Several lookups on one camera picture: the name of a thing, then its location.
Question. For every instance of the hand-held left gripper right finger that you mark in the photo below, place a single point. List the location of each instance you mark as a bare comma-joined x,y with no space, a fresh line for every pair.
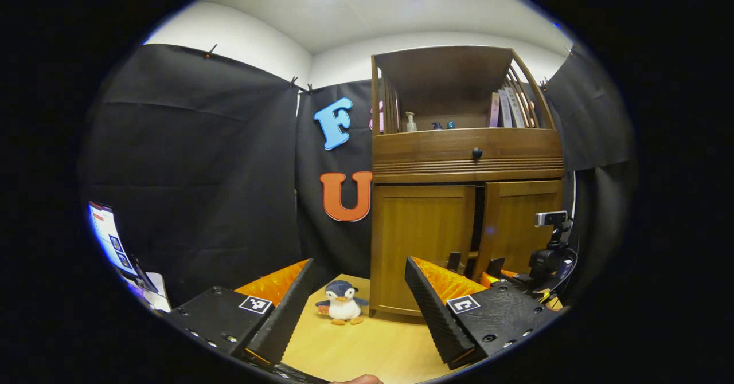
436,315

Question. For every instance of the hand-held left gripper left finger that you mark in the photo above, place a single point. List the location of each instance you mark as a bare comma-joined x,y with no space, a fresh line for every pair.
287,315

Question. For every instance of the computer monitor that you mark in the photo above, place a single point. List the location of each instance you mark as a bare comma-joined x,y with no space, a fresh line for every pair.
109,238

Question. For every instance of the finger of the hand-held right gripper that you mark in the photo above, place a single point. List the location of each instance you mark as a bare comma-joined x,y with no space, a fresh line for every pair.
488,279
509,273

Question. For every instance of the wooden double-door shoe cabinet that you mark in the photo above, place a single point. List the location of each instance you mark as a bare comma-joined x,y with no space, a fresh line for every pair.
447,69

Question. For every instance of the penguin plush toy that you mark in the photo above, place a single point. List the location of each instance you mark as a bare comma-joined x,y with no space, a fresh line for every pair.
342,304

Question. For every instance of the wooden shoe cabinet door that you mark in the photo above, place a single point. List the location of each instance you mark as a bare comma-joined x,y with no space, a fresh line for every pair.
516,223
418,235

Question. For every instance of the clear pump bottle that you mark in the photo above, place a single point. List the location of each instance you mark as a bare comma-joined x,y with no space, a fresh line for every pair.
411,124

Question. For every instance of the black backdrop cloth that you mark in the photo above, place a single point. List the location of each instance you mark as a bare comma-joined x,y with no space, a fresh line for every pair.
200,160

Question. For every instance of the white book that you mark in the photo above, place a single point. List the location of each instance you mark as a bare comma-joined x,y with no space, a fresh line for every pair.
515,109

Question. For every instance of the wooden drawer with black knob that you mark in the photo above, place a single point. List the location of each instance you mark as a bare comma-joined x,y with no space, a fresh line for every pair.
424,149

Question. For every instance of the grey book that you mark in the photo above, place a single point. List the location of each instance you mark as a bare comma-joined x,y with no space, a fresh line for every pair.
505,112

